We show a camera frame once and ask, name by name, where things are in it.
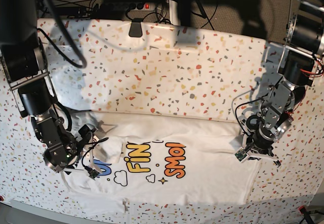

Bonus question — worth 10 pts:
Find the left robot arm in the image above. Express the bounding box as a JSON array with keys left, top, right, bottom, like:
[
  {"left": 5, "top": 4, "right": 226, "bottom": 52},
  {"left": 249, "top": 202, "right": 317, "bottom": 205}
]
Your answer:
[{"left": 235, "top": 13, "right": 323, "bottom": 166}]

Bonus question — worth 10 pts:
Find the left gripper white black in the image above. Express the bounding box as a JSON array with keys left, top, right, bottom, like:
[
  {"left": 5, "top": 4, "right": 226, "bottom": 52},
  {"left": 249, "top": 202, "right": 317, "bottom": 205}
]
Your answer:
[{"left": 239, "top": 126, "right": 281, "bottom": 167}]

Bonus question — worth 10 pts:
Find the white power strip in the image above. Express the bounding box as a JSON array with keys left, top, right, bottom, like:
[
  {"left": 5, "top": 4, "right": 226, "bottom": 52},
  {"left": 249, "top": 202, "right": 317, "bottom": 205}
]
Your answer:
[{"left": 102, "top": 2, "right": 156, "bottom": 11}]

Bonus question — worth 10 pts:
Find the red black corner clamp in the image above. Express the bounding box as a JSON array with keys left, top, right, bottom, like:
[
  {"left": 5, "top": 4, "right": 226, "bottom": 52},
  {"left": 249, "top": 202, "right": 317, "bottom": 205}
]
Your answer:
[{"left": 299, "top": 206, "right": 315, "bottom": 224}]

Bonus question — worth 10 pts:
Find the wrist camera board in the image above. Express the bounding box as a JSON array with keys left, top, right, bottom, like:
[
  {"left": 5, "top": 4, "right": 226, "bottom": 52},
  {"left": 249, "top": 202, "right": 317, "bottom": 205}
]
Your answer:
[
  {"left": 234, "top": 149, "right": 248, "bottom": 162},
  {"left": 87, "top": 168, "right": 100, "bottom": 180}
]

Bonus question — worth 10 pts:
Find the black table clamp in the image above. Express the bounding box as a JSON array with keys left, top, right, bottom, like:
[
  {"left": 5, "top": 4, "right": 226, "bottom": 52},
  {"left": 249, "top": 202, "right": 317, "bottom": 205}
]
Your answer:
[{"left": 129, "top": 18, "right": 143, "bottom": 38}]

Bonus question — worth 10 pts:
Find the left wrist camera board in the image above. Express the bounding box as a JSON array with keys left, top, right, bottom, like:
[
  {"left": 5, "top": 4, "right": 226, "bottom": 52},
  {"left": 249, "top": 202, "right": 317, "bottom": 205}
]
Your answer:
[{"left": 234, "top": 149, "right": 248, "bottom": 162}]

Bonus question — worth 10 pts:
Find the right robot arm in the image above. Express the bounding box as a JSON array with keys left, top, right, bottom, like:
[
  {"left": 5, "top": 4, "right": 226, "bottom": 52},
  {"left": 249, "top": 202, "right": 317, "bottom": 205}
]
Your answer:
[{"left": 1, "top": 0, "right": 97, "bottom": 173}]

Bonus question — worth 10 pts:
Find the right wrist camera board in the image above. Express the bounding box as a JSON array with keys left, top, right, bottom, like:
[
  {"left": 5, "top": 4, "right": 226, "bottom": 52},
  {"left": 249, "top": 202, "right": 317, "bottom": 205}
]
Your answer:
[{"left": 87, "top": 168, "right": 100, "bottom": 180}]

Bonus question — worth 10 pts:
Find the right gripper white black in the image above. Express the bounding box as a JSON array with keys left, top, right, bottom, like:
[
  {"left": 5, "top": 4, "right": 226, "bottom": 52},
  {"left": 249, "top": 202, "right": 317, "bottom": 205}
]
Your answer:
[{"left": 59, "top": 125, "right": 109, "bottom": 175}]

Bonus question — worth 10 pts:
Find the white printed T-shirt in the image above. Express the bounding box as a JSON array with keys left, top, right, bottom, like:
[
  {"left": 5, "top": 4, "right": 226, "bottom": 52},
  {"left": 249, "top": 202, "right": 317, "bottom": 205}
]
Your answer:
[{"left": 62, "top": 112, "right": 260, "bottom": 214}]

